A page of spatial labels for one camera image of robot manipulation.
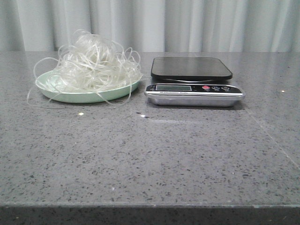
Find white vermicelli noodle bundle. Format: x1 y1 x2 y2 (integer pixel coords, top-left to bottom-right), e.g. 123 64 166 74
27 29 150 108

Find black silver kitchen scale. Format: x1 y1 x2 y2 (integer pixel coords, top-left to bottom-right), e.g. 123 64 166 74
145 57 245 107

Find light green round plate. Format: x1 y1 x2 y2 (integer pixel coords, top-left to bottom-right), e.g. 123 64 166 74
36 71 139 104

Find white pleated curtain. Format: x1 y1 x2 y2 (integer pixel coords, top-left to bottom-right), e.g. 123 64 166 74
0 0 300 52

